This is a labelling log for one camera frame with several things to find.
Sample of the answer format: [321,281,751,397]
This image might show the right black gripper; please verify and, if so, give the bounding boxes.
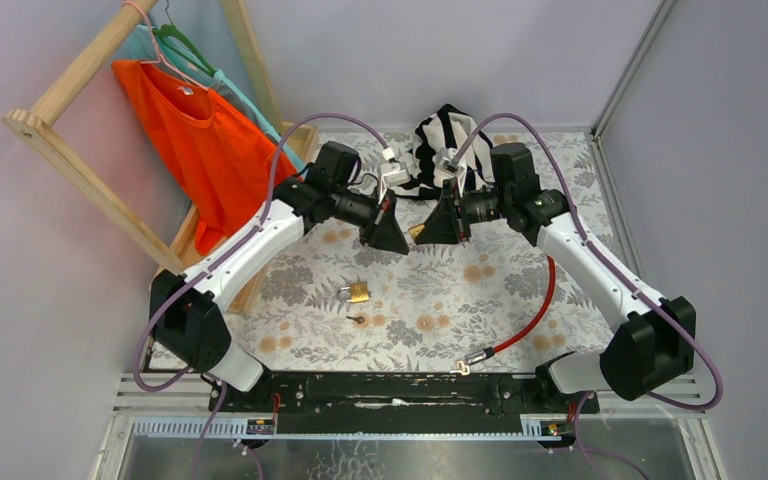
[413,180,509,247]

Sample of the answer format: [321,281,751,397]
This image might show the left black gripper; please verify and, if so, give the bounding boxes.
[329,185,411,254]

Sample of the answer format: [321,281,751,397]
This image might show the brass padlock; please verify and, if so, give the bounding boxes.
[408,224,425,243]
[335,281,371,304]

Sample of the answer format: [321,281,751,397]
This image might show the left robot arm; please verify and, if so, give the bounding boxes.
[149,141,410,411]

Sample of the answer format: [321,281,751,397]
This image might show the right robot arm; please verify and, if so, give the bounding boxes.
[413,142,696,412]

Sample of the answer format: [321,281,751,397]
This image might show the floral tablecloth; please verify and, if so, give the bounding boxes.
[152,131,630,374]

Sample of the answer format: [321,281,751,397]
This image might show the black white striped cloth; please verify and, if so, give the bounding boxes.
[387,104,495,201]

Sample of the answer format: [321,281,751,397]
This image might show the orange t-shirt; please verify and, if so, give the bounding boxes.
[112,60,299,255]

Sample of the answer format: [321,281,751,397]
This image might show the wooden clothes rack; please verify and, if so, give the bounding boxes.
[2,0,320,315]

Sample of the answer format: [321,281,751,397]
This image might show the pink hanger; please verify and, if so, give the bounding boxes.
[121,1,208,90]

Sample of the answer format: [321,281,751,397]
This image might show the green hanger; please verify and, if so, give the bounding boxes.
[152,1,217,77]

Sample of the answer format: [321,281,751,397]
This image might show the light blue shirt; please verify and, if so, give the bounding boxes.
[111,25,280,180]

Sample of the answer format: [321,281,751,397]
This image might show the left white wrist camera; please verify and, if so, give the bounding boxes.
[378,147,411,203]

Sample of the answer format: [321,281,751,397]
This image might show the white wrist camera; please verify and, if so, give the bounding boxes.
[433,148,468,196]
[378,147,411,203]

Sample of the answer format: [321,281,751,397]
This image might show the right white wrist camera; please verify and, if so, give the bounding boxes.
[433,148,468,196]

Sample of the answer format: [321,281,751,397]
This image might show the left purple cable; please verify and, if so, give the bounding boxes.
[132,113,399,480]

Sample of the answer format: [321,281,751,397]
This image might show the purple cable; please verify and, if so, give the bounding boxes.
[132,113,399,480]
[453,113,725,480]

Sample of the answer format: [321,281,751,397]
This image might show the red cable lock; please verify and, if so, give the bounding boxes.
[455,254,558,377]

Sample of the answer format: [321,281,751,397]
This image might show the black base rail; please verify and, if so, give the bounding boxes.
[209,371,600,435]

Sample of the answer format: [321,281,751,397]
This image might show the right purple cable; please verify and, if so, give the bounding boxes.
[453,113,725,480]

